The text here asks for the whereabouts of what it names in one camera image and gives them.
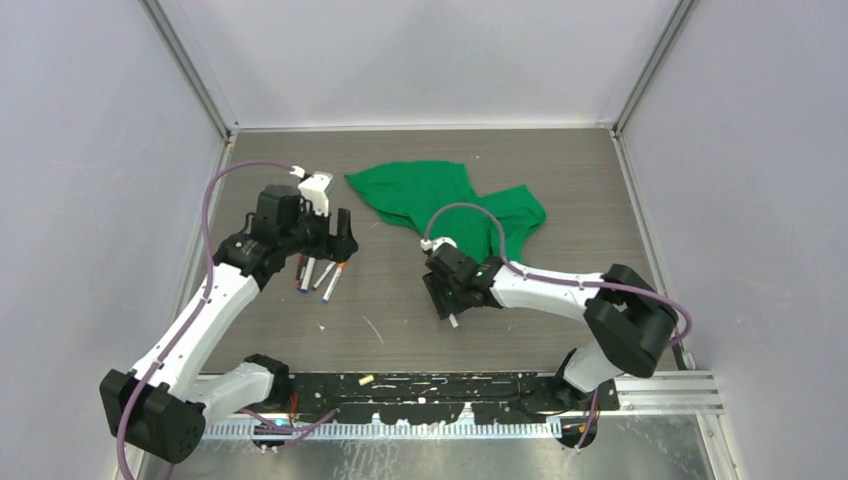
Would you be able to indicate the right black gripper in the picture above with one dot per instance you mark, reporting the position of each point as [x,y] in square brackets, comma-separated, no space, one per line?
[444,306]

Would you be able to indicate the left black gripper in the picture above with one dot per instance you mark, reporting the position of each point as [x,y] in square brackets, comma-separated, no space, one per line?
[335,248]

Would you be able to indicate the white marker blue end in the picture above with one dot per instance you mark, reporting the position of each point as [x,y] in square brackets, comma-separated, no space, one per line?
[306,274]

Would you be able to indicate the red orange pen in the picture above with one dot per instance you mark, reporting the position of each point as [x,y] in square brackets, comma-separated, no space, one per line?
[300,271]

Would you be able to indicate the white marker blue tip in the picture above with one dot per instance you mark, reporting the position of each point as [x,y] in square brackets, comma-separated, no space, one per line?
[331,285]

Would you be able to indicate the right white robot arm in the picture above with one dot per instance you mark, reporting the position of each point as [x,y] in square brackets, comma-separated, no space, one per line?
[630,323]

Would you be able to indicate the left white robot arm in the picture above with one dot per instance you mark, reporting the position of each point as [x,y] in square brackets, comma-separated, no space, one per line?
[159,405]

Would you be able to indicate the green cloth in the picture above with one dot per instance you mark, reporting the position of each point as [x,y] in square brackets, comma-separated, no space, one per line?
[434,198]

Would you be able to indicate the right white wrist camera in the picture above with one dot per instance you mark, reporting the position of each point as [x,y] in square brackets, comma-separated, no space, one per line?
[429,246]

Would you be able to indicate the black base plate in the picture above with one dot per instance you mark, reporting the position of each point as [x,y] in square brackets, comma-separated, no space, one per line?
[505,398]

